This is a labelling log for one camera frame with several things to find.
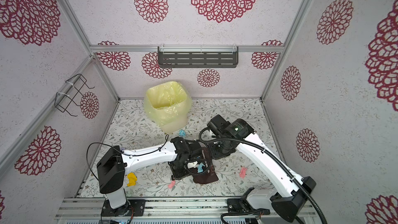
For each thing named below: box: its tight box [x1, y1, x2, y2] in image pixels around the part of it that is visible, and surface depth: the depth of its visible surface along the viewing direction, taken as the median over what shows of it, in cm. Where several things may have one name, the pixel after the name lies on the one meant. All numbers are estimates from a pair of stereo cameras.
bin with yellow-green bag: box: [143, 80, 192, 134], surface depth 92 cm
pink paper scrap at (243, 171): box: [239, 166, 248, 179], surface depth 85 cm
